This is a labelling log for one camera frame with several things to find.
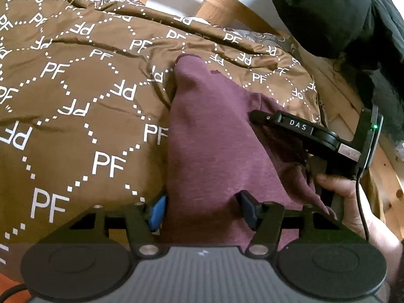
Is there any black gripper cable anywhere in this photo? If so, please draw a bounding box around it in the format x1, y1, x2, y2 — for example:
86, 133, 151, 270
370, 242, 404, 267
355, 166, 371, 242

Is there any brown PF patterned duvet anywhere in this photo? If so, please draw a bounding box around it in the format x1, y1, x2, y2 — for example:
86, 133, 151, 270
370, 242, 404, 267
1, 0, 320, 279

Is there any black puffer jacket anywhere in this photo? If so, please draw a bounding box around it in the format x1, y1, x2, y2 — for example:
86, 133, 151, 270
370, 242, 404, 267
272, 0, 403, 142

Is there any person's right hand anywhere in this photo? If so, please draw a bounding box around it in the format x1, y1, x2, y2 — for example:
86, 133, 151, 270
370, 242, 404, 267
315, 173, 392, 259

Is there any orange and blue blanket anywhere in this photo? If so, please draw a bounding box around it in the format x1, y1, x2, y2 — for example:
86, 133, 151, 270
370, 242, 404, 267
0, 274, 31, 303

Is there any maroon long-sleeve top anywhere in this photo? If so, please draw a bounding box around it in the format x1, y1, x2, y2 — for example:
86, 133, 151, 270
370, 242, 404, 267
161, 54, 324, 248

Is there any wooden bed frame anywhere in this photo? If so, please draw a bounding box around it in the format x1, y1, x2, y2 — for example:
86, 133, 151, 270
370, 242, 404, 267
141, 0, 403, 237

